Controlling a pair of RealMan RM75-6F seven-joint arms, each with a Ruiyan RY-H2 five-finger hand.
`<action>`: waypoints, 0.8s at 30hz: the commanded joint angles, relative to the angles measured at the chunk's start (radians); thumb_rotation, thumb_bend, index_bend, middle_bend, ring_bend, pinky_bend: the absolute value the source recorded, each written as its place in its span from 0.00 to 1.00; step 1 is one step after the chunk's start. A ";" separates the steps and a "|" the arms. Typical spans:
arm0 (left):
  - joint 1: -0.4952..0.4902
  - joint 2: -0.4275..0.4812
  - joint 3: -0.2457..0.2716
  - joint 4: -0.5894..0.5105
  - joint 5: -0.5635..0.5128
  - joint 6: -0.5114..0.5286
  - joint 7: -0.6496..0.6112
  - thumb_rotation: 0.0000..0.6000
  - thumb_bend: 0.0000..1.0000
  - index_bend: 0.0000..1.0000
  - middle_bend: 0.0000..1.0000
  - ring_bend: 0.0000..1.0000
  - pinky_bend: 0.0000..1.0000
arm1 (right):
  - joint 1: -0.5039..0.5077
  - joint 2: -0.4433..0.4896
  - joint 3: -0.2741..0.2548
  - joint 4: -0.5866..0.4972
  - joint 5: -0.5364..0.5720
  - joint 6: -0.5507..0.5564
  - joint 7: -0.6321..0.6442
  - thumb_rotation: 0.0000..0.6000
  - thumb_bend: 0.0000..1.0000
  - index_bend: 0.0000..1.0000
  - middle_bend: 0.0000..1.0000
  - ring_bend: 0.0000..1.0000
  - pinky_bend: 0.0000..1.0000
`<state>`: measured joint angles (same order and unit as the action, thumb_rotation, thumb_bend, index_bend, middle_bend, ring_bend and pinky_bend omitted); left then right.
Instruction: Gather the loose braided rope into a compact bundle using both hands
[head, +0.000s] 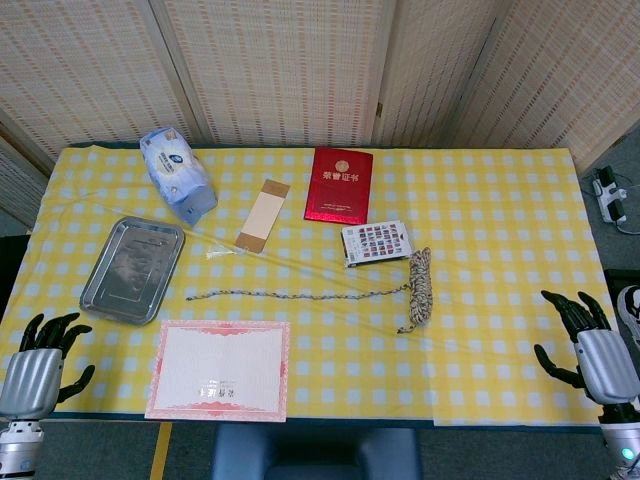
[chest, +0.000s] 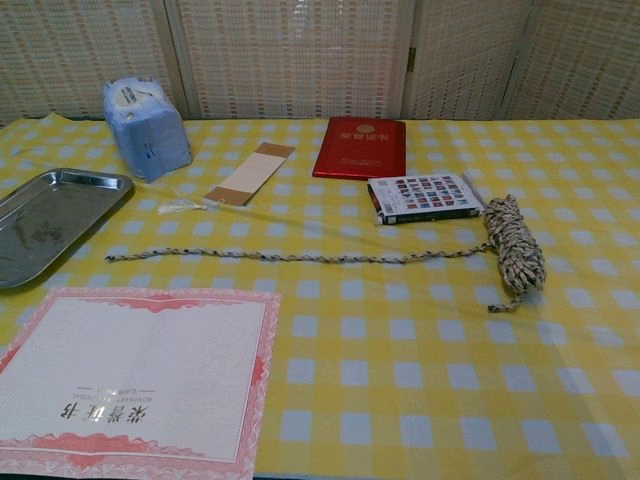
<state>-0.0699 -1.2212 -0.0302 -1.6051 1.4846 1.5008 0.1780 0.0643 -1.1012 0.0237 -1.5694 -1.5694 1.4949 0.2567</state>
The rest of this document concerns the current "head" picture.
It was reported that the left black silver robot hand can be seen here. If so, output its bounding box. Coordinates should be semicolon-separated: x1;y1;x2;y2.
0;312;96;419

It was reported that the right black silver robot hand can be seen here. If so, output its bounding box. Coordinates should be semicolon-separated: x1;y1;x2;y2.
533;289;640;407

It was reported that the braided beige black rope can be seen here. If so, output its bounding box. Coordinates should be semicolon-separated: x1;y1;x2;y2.
185;247;434;335

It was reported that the white black sneaker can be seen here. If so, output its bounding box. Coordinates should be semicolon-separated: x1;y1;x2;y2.
617;284;640;351

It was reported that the black bulky object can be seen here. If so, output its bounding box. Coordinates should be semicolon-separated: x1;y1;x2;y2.
0;234;32;314

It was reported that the silver metal tray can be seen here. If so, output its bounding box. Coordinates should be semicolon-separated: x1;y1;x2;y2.
78;215;187;327

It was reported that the white power strip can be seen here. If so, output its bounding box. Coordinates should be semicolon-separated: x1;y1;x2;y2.
592;167;632;225

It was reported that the yellow white checked tablecloth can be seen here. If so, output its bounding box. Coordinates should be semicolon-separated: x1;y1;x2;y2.
0;143;640;428

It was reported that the certificate paper with pink border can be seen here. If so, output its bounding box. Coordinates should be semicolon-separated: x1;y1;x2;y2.
143;319;292;424

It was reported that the blue tissue pack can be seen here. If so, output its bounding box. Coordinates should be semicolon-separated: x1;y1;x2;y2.
138;127;219;229

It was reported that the white box with colourful squares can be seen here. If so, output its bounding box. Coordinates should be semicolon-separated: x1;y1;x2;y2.
340;219;416;269

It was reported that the beige bookmark with tassel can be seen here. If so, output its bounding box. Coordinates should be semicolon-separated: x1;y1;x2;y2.
205;178;292;260

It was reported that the dark blue seat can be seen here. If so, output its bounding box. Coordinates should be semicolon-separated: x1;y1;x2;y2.
209;424;424;480

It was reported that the woven beige screen panel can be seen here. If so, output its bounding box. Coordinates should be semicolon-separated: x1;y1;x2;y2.
449;0;640;174
374;0;504;149
149;0;399;149
0;0;204;169

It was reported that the red certificate folder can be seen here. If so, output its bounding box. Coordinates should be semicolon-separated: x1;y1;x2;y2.
303;146;375;226

